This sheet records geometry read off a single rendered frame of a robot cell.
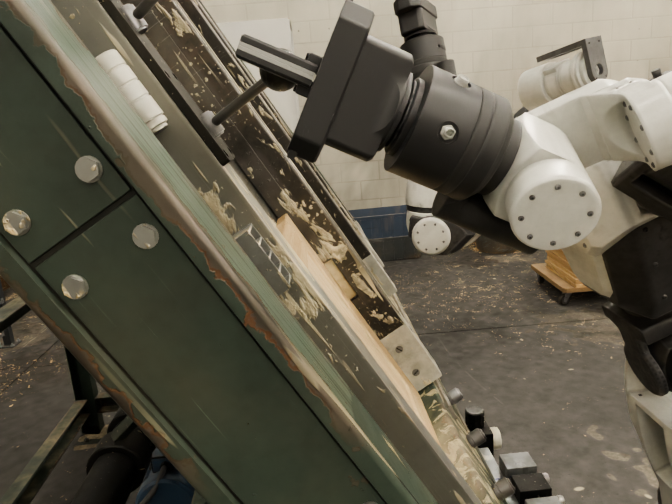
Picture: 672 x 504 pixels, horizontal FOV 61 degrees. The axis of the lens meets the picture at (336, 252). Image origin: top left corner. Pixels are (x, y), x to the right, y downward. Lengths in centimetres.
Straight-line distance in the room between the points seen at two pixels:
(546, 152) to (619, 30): 632
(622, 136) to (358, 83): 23
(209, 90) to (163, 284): 62
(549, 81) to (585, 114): 42
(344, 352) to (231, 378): 28
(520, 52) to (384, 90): 594
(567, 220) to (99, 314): 33
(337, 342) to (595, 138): 32
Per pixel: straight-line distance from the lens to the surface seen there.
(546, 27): 647
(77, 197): 36
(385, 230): 512
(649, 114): 48
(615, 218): 87
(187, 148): 59
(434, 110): 43
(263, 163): 94
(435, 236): 116
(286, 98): 461
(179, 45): 96
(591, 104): 52
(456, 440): 94
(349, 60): 44
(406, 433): 69
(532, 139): 46
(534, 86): 95
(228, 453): 40
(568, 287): 406
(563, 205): 45
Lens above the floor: 141
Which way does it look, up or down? 14 degrees down
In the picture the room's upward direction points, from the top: 4 degrees counter-clockwise
